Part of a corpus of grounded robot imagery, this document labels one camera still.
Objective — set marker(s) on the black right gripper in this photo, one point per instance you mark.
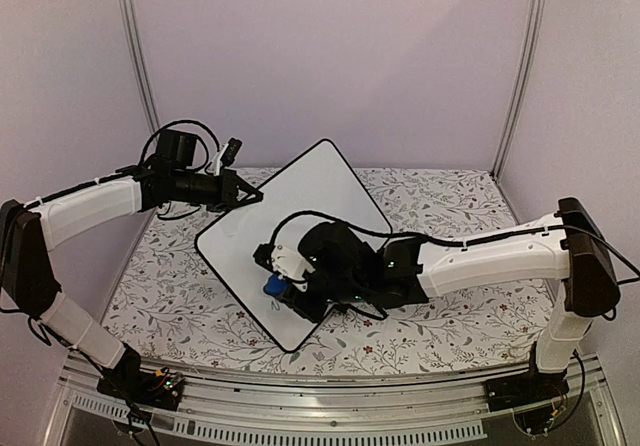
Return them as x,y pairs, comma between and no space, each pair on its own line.
310,313

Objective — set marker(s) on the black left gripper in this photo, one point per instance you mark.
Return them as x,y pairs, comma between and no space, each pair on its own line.
230,184

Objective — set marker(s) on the blue whiteboard eraser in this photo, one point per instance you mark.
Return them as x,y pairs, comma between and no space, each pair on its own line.
275,286

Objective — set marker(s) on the white whiteboard black frame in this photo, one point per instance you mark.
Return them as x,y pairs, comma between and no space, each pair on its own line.
319,179

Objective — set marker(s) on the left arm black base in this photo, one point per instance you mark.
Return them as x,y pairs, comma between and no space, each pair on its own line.
162,389

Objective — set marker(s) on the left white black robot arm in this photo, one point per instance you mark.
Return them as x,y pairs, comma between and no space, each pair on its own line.
30,232

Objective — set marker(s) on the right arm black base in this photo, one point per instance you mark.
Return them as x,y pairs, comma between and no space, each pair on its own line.
535,399

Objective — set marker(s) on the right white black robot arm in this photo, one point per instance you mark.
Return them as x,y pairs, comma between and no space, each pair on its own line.
564,245

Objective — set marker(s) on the floral patterned table mat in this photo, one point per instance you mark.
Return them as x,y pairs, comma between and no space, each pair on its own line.
169,306

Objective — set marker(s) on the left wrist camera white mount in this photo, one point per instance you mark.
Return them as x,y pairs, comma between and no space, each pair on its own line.
188,152

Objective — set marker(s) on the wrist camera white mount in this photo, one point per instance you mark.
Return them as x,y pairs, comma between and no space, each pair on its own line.
328,253
188,152

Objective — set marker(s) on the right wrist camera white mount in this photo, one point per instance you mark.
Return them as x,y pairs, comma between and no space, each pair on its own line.
328,253

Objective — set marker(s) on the aluminium front rail frame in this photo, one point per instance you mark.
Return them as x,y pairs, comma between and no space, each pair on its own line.
228,407

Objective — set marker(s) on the left aluminium corner post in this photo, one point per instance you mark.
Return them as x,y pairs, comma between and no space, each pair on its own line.
140,70

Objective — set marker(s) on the aluminium corner post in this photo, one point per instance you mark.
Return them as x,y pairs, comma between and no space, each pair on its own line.
532,28
140,70

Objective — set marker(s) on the right aluminium corner post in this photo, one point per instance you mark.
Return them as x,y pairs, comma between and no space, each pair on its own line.
532,28

